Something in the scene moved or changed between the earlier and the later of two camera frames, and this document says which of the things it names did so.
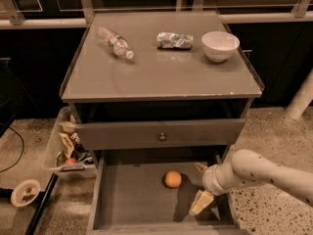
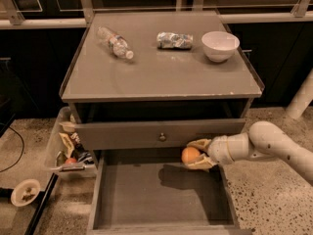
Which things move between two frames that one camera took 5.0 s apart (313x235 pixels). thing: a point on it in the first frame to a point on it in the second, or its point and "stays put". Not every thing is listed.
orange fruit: x=172 y=178 to x=189 y=155
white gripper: x=210 y=181 to x=219 y=150
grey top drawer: x=143 y=133 stays put
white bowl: x=219 y=46 stays put
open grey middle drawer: x=150 y=191 stays put
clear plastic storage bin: x=62 y=159 stays put
